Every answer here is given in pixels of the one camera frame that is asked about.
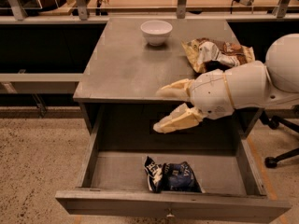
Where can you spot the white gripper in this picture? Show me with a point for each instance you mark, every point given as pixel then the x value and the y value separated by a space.
pixel 210 94

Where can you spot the blue chip bag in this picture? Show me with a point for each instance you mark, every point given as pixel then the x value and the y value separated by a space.
pixel 171 177

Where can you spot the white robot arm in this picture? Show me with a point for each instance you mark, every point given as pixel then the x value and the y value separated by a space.
pixel 273 82

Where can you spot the brown yellow chip bag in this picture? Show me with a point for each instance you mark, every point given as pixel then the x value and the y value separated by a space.
pixel 206 54

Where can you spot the grey open top drawer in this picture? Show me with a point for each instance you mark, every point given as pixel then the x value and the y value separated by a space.
pixel 207 172

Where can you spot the grey metal cabinet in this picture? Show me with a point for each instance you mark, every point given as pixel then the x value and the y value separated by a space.
pixel 126 69

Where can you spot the white bowl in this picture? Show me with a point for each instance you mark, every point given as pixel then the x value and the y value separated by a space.
pixel 156 32

